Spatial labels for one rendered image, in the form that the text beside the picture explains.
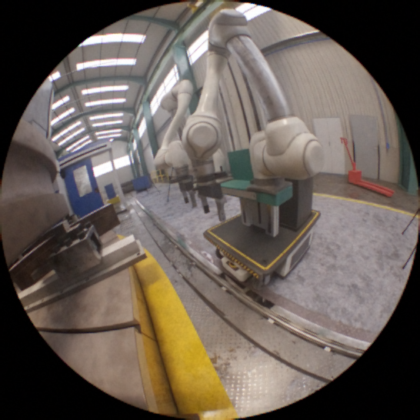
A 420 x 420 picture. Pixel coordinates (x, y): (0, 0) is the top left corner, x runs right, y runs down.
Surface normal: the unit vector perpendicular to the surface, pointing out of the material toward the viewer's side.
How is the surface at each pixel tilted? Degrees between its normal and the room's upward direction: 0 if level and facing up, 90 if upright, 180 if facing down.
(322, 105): 90
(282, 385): 0
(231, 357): 0
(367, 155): 90
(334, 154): 90
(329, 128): 90
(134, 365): 0
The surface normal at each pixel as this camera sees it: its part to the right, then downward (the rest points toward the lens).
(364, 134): -0.77, 0.37
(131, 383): -0.21, -0.91
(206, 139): 0.08, 0.47
